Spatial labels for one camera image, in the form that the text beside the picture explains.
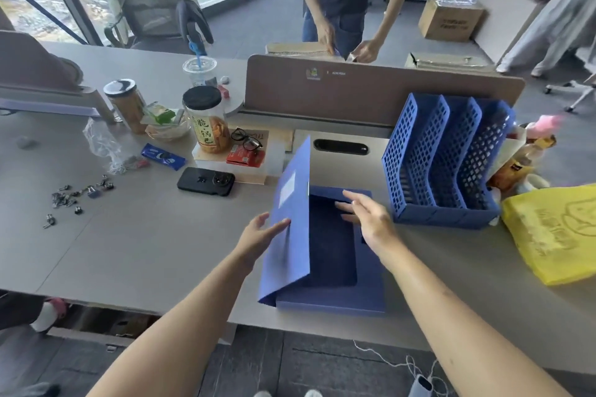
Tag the person's right hand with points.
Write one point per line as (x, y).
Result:
(379, 231)

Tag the person's left hand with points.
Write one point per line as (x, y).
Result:
(254, 241)

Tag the person's left thumb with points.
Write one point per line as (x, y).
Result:
(279, 227)

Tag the person's right middle finger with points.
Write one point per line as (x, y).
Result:
(357, 197)

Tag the person's right thumb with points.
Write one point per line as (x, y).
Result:
(352, 219)

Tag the blue file box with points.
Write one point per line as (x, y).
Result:
(326, 306)

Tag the person's right forearm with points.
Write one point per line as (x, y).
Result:
(456, 322)

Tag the person's left forearm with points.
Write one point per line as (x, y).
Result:
(186, 327)

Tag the black smartphone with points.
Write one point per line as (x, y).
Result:
(205, 181)

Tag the black eyeglasses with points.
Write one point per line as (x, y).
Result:
(251, 143)

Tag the blue plastic file rack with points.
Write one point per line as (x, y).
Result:
(447, 217)

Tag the brown desk divider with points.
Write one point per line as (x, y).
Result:
(372, 94)

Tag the clear snack jar black lid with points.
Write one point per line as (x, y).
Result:
(209, 127)

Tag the blue cookie packet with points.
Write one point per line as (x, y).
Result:
(163, 157)

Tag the small red packet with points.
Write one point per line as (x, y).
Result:
(224, 92)

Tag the clear bowl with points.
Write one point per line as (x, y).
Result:
(167, 131)

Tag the flat cardboard box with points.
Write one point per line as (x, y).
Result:
(298, 50)
(447, 61)

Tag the orange snack bottle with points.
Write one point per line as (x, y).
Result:
(517, 168)

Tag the green snack box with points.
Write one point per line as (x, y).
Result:
(160, 114)

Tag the clear plastic cup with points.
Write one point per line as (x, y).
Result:
(200, 78)

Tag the grey power adapter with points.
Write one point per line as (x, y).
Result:
(420, 386)

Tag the brown cup black lid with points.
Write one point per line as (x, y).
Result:
(128, 108)

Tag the crumpled clear plastic bag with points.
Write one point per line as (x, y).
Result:
(102, 141)

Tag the yellow plastic bag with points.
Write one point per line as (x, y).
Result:
(554, 234)

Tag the brown cardboard box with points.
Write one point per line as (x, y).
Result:
(449, 20)

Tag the pink plush toy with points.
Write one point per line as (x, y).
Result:
(547, 126)

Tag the scatter of metal binder clips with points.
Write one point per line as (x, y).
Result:
(70, 199)

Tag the white chair base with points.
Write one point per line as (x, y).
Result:
(579, 94)

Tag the pink white shoe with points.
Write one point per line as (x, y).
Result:
(49, 315)

